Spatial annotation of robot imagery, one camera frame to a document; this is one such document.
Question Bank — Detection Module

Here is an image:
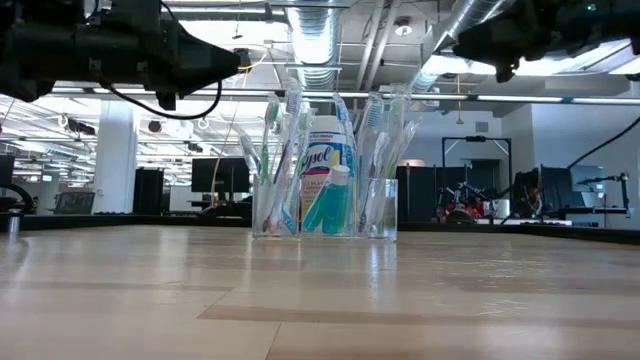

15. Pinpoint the grey desk monitor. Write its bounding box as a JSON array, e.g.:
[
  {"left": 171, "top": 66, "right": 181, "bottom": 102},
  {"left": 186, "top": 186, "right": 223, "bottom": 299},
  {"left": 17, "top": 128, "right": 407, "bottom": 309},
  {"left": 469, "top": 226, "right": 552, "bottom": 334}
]
[{"left": 568, "top": 163, "right": 606, "bottom": 194}]

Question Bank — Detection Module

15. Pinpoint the orange green toothbrush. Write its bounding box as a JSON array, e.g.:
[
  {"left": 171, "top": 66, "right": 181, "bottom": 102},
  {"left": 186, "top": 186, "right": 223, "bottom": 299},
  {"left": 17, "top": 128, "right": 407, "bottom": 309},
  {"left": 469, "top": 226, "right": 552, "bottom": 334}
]
[{"left": 385, "top": 118, "right": 422, "bottom": 224}]

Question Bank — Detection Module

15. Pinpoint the Lysol wipes canister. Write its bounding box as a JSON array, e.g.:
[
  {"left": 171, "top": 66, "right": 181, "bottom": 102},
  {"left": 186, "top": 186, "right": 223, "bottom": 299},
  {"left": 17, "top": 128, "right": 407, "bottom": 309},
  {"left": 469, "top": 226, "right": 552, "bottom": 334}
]
[{"left": 299, "top": 115, "right": 356, "bottom": 234}]

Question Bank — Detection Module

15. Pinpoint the green white toothbrush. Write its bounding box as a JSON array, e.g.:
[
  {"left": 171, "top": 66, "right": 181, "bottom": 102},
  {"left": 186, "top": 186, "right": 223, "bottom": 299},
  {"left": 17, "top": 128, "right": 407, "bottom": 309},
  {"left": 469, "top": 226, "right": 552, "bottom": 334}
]
[
  {"left": 236, "top": 130, "right": 264, "bottom": 177},
  {"left": 258, "top": 93, "right": 282, "bottom": 201},
  {"left": 383, "top": 85, "right": 410, "bottom": 181}
]

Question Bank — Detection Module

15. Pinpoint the black left wrist camera cable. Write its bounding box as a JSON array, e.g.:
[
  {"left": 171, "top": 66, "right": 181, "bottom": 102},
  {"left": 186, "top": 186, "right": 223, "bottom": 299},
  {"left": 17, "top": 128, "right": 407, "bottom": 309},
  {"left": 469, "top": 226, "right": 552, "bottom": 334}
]
[{"left": 102, "top": 79, "right": 224, "bottom": 121}]

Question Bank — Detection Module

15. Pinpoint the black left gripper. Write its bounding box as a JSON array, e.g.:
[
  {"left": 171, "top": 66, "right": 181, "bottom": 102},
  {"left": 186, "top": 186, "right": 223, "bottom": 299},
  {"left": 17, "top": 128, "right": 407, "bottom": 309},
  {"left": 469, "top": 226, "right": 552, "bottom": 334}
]
[{"left": 92, "top": 0, "right": 242, "bottom": 112}]

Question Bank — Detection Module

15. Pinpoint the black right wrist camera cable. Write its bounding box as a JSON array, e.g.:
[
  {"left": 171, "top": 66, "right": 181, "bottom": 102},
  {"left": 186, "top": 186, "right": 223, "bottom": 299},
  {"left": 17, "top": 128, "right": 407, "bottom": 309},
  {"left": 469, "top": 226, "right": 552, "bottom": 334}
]
[{"left": 566, "top": 115, "right": 640, "bottom": 170}]

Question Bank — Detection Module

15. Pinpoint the black partition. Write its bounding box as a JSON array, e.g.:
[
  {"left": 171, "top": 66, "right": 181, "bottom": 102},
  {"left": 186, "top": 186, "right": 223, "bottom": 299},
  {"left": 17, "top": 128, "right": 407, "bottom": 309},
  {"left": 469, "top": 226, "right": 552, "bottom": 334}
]
[{"left": 395, "top": 164, "right": 471, "bottom": 224}]

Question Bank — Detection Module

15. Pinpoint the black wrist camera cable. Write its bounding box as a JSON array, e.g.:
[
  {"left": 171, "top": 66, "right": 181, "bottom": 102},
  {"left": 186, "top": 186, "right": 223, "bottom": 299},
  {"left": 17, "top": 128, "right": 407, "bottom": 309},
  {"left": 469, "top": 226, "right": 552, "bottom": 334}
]
[
  {"left": 102, "top": 79, "right": 224, "bottom": 121},
  {"left": 566, "top": 115, "right": 640, "bottom": 170}
]

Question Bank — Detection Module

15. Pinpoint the black desk monitor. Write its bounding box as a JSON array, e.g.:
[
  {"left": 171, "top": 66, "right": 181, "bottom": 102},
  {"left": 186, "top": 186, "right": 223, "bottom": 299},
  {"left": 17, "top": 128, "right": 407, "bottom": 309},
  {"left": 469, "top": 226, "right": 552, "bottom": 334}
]
[{"left": 191, "top": 157, "right": 251, "bottom": 194}]

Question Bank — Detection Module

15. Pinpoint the black metal stand frame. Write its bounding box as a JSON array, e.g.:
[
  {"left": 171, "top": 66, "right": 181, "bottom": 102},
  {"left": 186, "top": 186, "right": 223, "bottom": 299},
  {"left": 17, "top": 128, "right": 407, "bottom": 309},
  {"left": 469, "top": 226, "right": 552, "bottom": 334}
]
[{"left": 441, "top": 135, "right": 513, "bottom": 201}]

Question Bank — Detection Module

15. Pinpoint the long ceiling light strip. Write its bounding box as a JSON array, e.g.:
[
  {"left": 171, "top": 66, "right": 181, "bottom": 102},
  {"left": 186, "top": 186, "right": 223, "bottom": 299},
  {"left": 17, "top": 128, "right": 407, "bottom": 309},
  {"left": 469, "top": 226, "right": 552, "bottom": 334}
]
[{"left": 49, "top": 87, "right": 640, "bottom": 105}]

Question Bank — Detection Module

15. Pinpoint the black cabinet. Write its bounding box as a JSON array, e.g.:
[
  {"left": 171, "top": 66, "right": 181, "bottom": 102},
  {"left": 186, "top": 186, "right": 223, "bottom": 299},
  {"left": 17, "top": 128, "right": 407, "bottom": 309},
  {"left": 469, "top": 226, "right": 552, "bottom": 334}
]
[{"left": 133, "top": 167, "right": 165, "bottom": 215}]

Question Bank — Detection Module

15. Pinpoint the red black device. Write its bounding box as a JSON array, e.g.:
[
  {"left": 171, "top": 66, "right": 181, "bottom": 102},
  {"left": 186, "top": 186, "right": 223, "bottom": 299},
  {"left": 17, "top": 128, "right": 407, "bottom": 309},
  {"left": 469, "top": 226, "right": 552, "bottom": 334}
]
[{"left": 437, "top": 182, "right": 491, "bottom": 224}]

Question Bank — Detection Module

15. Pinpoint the silver ceiling duct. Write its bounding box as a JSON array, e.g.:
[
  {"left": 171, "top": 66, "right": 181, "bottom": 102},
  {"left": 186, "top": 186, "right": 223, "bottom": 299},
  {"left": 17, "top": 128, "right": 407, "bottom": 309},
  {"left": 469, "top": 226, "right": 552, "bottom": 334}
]
[
  {"left": 285, "top": 0, "right": 346, "bottom": 91},
  {"left": 409, "top": 0, "right": 506, "bottom": 94}
]

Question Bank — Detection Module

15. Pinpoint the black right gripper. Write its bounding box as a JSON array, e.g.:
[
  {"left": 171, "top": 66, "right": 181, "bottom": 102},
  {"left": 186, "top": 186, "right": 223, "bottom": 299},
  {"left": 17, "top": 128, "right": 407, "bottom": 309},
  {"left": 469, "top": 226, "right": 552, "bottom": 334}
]
[{"left": 452, "top": 0, "right": 554, "bottom": 85}]

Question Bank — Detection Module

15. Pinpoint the white pillar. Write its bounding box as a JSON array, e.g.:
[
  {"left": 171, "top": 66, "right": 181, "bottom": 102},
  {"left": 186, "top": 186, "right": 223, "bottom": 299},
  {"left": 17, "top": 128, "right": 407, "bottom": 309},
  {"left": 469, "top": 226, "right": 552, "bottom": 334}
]
[{"left": 92, "top": 99, "right": 140, "bottom": 215}]

